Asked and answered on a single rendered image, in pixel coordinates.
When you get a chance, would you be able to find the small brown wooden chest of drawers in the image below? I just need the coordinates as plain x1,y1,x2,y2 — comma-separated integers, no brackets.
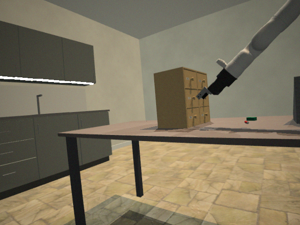
154,67,210,128

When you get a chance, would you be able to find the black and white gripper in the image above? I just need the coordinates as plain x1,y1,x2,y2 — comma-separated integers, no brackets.
196,59,245,99

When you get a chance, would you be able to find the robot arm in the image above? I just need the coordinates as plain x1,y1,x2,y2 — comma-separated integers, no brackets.
233,0,300,69

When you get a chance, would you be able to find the wooden drawer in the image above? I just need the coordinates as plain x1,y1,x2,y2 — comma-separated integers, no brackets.
197,73,207,89
199,96,209,105
185,90,199,107
199,107,210,123
187,108,200,127
184,70,197,88

